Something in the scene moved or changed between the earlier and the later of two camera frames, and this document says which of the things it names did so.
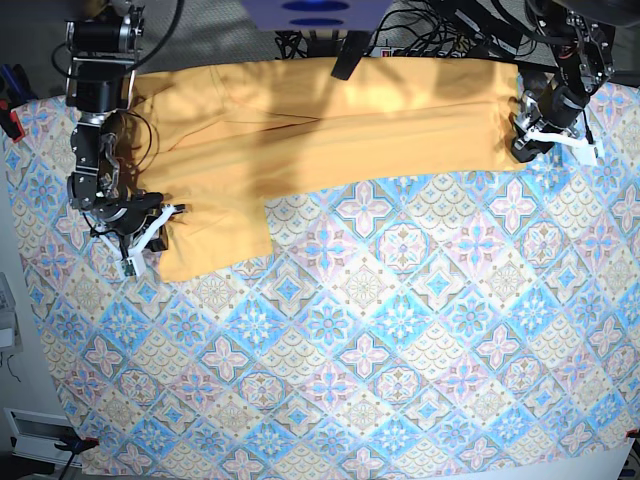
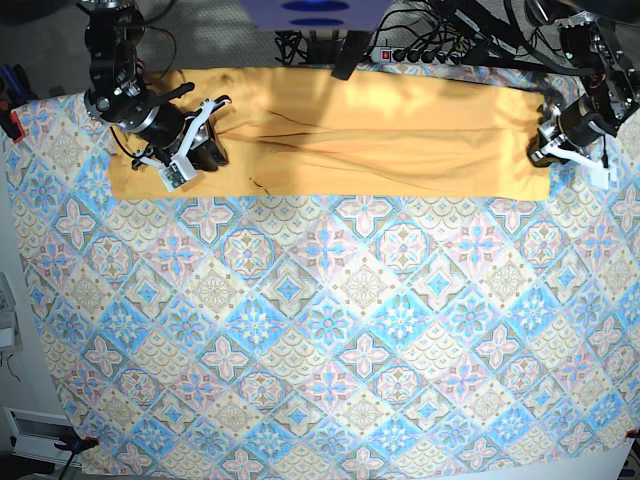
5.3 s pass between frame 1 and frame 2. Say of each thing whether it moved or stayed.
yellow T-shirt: moved
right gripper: moved
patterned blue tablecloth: stayed
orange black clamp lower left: stayed
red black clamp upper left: stayed
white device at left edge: stayed
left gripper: moved
